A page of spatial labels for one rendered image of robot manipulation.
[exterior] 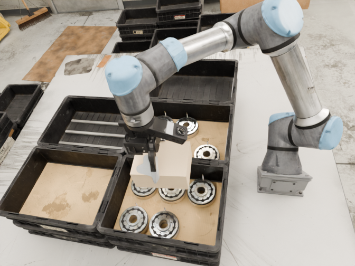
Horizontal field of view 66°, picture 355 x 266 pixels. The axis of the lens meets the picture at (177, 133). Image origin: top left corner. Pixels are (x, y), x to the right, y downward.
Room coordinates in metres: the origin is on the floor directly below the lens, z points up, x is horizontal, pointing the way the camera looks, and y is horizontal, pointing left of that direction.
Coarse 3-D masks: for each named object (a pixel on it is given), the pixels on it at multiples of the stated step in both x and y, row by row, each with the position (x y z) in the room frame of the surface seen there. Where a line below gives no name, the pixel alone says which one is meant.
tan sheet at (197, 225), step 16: (128, 192) 0.53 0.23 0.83; (144, 208) 0.45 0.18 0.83; (160, 208) 0.43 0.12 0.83; (176, 208) 0.42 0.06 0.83; (192, 208) 0.41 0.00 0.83; (208, 208) 0.40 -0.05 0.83; (192, 224) 0.35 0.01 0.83; (208, 224) 0.34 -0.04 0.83; (192, 240) 0.30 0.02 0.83; (208, 240) 0.29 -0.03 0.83
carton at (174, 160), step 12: (168, 144) 0.50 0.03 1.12; (180, 144) 0.49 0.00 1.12; (168, 156) 0.45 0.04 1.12; (180, 156) 0.45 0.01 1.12; (132, 168) 0.44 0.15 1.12; (168, 168) 0.41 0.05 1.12; (180, 168) 0.41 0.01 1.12; (144, 180) 0.41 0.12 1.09; (168, 180) 0.39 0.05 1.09; (180, 180) 0.38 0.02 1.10
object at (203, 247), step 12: (132, 156) 0.62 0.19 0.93; (120, 168) 0.58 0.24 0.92; (108, 204) 0.44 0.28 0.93; (108, 228) 0.36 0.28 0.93; (144, 240) 0.30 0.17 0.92; (156, 240) 0.29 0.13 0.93; (168, 240) 0.28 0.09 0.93; (180, 240) 0.28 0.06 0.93; (216, 240) 0.25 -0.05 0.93; (216, 252) 0.23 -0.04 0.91
